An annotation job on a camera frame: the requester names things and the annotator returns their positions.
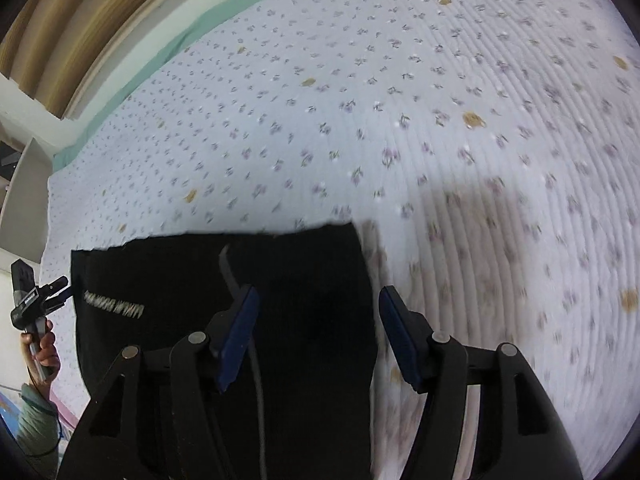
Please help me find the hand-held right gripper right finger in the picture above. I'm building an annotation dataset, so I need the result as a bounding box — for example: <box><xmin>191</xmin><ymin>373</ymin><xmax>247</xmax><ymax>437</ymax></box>
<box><xmin>378</xmin><ymin>285</ymin><xmax>583</xmax><ymax>480</ymax></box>

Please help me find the floral quilted bed cover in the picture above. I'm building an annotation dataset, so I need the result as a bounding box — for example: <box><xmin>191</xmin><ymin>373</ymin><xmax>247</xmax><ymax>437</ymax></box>
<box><xmin>40</xmin><ymin>0</ymin><xmax>640</xmax><ymax>480</ymax></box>

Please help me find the person's left hand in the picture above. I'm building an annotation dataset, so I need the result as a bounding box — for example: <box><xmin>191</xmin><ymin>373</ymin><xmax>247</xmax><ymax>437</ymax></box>
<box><xmin>20</xmin><ymin>321</ymin><xmax>62</xmax><ymax>387</ymax></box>

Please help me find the green bed sheet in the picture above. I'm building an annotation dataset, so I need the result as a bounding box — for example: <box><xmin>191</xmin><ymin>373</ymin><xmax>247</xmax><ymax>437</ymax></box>
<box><xmin>52</xmin><ymin>0</ymin><xmax>362</xmax><ymax>172</ymax></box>

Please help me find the brown striped window blind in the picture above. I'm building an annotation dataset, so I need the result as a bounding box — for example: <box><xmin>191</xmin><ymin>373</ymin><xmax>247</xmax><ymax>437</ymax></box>
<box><xmin>0</xmin><ymin>0</ymin><xmax>281</xmax><ymax>122</ymax></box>

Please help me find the black hooded jacket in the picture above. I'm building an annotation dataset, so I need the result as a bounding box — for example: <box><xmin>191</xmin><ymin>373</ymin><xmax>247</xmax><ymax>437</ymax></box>
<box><xmin>70</xmin><ymin>223</ymin><xmax>379</xmax><ymax>480</ymax></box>

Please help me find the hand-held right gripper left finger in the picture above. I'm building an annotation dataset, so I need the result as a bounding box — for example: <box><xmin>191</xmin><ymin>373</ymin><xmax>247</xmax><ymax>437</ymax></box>
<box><xmin>57</xmin><ymin>284</ymin><xmax>261</xmax><ymax>480</ymax></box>

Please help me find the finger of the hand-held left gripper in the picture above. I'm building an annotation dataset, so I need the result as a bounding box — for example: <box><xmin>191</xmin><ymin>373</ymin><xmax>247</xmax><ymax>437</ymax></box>
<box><xmin>42</xmin><ymin>275</ymin><xmax>72</xmax><ymax>312</ymax></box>

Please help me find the pink bed skirt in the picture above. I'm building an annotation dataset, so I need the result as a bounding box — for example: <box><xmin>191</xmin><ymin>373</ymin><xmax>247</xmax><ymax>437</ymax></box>
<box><xmin>50</xmin><ymin>392</ymin><xmax>83</xmax><ymax>433</ymax></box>

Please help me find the white bookshelf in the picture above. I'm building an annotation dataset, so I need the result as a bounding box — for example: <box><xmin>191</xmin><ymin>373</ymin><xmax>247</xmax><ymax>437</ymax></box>
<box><xmin>0</xmin><ymin>137</ymin><xmax>53</xmax><ymax>264</ymax></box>

